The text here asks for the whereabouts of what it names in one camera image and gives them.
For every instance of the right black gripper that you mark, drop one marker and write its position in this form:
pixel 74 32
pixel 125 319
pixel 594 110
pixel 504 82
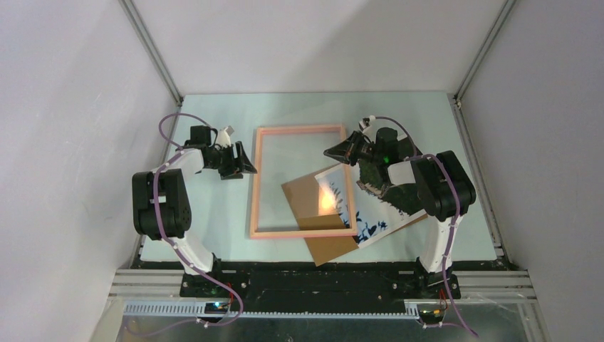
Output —
pixel 340 151

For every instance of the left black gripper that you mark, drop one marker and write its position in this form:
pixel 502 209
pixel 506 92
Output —
pixel 240 165

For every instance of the clear acrylic sheet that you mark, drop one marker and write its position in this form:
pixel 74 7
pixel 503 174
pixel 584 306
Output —
pixel 290 199

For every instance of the pink wooden photo frame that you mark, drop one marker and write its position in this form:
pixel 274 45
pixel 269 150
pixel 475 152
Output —
pixel 256 179

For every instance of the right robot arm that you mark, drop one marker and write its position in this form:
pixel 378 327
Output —
pixel 445 192

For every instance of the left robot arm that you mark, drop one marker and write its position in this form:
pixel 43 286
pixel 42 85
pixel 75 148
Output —
pixel 161 206

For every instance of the Great Wall photo print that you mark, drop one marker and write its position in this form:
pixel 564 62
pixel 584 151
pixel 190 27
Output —
pixel 380 197

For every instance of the brown cardboard backing board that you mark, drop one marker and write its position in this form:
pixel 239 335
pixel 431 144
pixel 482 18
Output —
pixel 328 245

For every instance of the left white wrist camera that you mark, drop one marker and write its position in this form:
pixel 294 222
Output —
pixel 223 137

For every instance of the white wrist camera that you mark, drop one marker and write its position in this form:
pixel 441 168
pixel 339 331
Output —
pixel 223 137
pixel 366 123

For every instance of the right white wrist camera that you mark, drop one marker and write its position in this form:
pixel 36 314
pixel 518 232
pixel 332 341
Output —
pixel 366 123

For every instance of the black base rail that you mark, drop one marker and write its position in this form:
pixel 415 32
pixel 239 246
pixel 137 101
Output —
pixel 304 288

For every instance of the left aluminium corner post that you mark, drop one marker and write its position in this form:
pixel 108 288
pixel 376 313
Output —
pixel 145 37

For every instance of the aluminium corner post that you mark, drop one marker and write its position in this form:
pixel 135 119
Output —
pixel 145 37
pixel 485 47

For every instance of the right aluminium corner post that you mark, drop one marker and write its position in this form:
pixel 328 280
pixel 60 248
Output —
pixel 485 47

